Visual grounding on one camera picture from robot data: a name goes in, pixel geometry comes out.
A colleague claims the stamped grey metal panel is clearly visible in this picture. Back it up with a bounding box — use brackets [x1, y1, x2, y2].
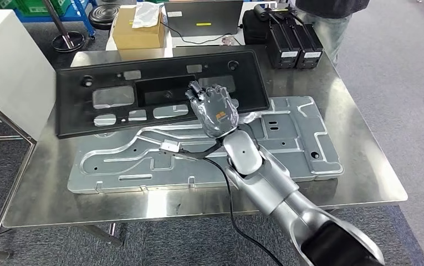
[67, 96, 345, 195]

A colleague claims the stainless steel workbench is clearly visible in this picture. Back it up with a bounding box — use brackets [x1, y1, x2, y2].
[1, 44, 409, 254]

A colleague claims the black round stool seat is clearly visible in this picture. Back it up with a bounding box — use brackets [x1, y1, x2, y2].
[88, 4, 121, 31]

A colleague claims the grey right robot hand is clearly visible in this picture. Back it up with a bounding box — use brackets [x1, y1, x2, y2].
[185, 81, 241, 140]

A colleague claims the blue metal rack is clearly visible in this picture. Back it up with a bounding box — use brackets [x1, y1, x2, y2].
[12, 0, 98, 39]

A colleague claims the green plastic crate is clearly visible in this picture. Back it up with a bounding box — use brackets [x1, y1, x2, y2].
[0, 0, 74, 16]

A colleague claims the person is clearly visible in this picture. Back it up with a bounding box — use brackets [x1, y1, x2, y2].
[294, 0, 371, 68]

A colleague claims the black plastic mounting plate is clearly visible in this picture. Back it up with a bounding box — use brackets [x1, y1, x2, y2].
[55, 49, 271, 140]

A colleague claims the stainless steel side table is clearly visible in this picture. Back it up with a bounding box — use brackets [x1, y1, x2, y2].
[0, 91, 37, 259]

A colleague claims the white plastic bag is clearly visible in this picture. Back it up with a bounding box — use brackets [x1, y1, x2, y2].
[131, 1, 161, 29]

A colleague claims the black bag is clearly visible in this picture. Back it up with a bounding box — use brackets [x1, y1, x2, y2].
[241, 9, 271, 47]

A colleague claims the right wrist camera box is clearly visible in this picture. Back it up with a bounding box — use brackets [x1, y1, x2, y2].
[159, 139, 223, 161]

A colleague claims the black handheld device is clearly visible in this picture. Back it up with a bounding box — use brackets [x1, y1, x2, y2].
[253, 3, 297, 23]

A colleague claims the dark grey laptop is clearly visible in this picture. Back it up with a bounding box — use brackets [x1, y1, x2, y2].
[164, 0, 245, 39]

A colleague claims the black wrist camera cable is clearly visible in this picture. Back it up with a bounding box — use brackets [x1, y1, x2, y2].
[201, 157, 285, 266]

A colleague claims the white cabinet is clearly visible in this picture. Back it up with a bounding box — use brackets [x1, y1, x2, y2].
[0, 9, 57, 142]

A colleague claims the white table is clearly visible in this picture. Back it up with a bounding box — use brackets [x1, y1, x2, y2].
[105, 2, 271, 59]

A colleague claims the stanchion with black base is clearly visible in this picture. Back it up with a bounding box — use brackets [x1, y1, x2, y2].
[42, 0, 86, 53]

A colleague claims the black laptop cable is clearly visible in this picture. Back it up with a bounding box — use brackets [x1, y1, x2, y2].
[159, 21, 243, 47]

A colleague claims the brown cardboard box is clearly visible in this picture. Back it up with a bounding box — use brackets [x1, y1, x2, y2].
[111, 5, 167, 51]

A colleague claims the black battery box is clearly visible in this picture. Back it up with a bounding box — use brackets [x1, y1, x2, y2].
[265, 18, 302, 70]
[293, 22, 325, 70]

